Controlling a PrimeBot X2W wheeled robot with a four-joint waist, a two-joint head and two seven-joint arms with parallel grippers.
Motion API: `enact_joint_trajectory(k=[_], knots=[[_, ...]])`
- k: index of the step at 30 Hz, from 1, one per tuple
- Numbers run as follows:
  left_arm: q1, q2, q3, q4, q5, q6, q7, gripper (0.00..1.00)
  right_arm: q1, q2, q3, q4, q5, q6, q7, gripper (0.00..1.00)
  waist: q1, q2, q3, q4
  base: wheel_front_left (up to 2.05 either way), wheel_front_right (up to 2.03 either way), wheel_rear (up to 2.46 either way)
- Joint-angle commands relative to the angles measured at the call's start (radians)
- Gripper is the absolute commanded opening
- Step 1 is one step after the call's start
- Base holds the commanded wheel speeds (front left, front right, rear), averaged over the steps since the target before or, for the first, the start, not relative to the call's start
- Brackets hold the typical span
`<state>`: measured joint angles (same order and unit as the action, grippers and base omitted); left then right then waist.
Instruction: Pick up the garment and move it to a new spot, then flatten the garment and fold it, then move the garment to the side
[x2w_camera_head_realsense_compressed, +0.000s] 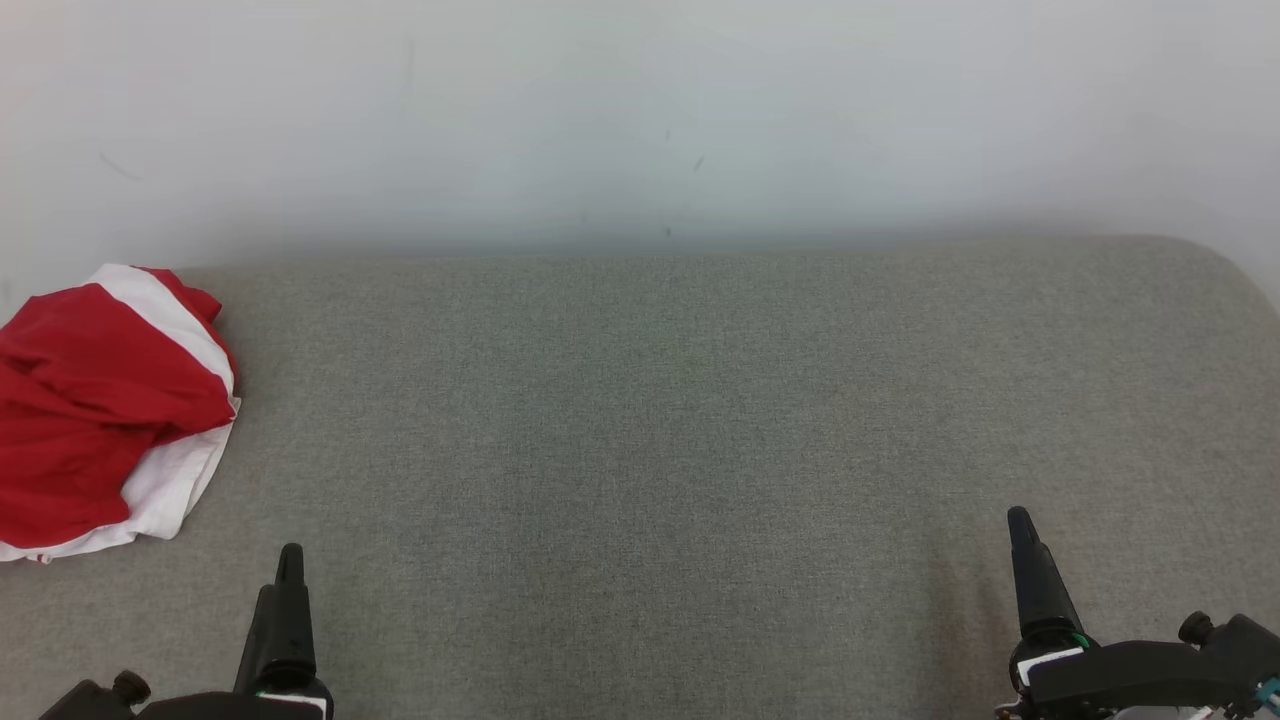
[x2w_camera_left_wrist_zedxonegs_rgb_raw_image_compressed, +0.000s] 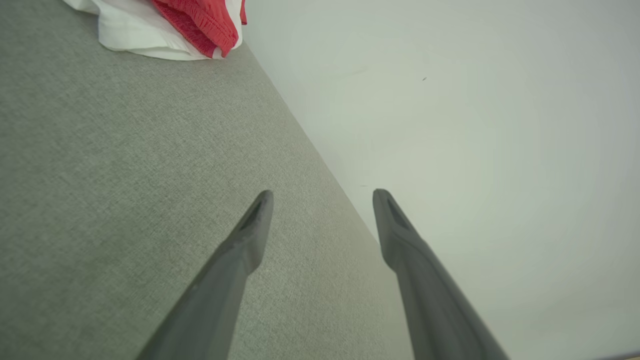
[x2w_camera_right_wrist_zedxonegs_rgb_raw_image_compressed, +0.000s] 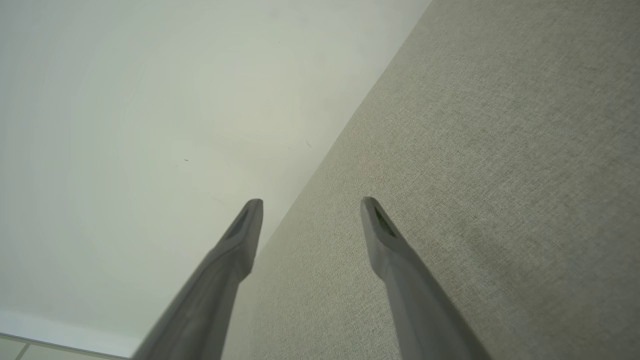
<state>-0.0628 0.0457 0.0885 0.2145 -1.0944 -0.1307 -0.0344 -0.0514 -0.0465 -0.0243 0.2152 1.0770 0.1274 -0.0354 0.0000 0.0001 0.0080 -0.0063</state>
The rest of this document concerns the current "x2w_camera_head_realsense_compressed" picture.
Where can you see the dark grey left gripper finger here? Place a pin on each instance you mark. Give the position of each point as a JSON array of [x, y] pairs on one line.
[[283, 640]]

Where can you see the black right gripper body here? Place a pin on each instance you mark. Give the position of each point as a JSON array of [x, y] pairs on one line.
[[1120, 680]]

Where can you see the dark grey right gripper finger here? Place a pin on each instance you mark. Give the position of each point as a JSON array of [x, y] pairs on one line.
[[1040, 595]]

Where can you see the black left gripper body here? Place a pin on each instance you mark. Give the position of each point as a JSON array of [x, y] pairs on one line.
[[280, 705]]

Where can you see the red shorts with white stripe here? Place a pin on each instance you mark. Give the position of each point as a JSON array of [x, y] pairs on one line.
[[90, 360]]

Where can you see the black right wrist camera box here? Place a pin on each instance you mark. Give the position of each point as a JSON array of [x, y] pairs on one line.
[[1245, 645]]

